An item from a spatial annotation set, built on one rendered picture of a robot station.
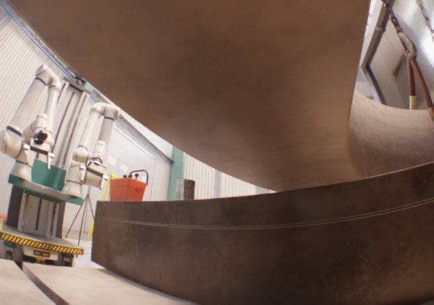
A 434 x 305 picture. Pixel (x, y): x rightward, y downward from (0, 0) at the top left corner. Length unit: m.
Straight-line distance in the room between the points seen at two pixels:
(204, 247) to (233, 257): 0.11
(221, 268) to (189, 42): 0.62
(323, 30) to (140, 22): 0.29
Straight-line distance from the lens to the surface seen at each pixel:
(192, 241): 0.76
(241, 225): 0.66
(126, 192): 1.12
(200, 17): 0.34
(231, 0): 0.32
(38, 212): 2.00
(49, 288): 0.77
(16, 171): 1.75
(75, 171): 1.86
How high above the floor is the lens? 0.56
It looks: 25 degrees up
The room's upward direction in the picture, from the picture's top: 2 degrees clockwise
